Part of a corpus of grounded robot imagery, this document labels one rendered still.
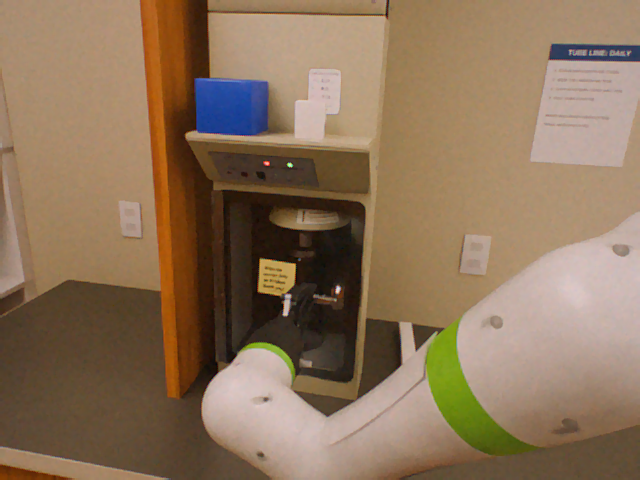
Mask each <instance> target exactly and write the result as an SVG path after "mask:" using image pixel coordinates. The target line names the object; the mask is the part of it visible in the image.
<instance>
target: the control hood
mask: <svg viewBox="0 0 640 480"><path fill-rule="evenodd" d="M186 140H187V141H188V143H189V145H190V147H191V149H192V150H193V152H194V154H195V156H196V158H197V160H198V161H199V163H200V165H201V167H202V169H203V171H204V172H205V174H206V176H207V178H208V179H209V180H214V181H226V182H238V183H250V184H262V185H274V186H286V187H298V188H310V189H322V190H334V191H346V192H358V193H370V192H372V187H373V174H374V161H375V148H376V139H375V137H361V136H345V135H329V134H325V138H324V139H306V138H295V132H281V131H265V132H262V133H259V134H256V135H253V136H235V135H220V134H204V133H198V132H197V131H194V132H189V133H187V134H186ZM208 151H209V152H223V153H237V154H251V155H265V156H278V157H292V158H306V159H314V164H315V169H316V174H317V179H318V184H319V187H312V186H300V185H288V184H276V183H264V182H252V181H240V180H228V179H222V178H221V176H220V174H219V172H218V170H217V168H216V166H215V165H214V163H213V161H212V159H211V157H210V155H209V153H208Z"/></svg>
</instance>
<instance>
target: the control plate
mask: <svg viewBox="0 0 640 480"><path fill-rule="evenodd" d="M208 153H209V155H210V157H211V159H212V161H213V163H214V165H215V166H216V168H217V170H218V172H219V174H220V176H221V178H222V179H228V180H240V181H252V182H264V183H276V184H288V185H300V186H312V187H319V184H318V179H317V174H316V169H315V164H314V159H306V158H292V157H278V156H265V155H251V154H237V153H223V152H209V151H208ZM265 161H267V162H269V163H270V165H266V164H264V162H265ZM287 163H291V164H293V166H292V167H289V166H287ZM227 171H231V172H232V174H227ZM255 171H262V172H264V174H265V176H266V179H258V177H257V174H256V172H255ZM241 172H247V173H248V176H247V177H243V176H241ZM274 174H276V175H277V176H278V177H276V178H274V177H273V175H274ZM286 175H289V176H290V178H289V179H286ZM299 176H301V177H303V179H302V180H299V178H298V177H299Z"/></svg>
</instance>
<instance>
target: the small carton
mask: <svg viewBox="0 0 640 480"><path fill-rule="evenodd" d="M326 110H327V101H306V100H298V101H296V102H295V138H306V139H324V138H325V132H326Z"/></svg>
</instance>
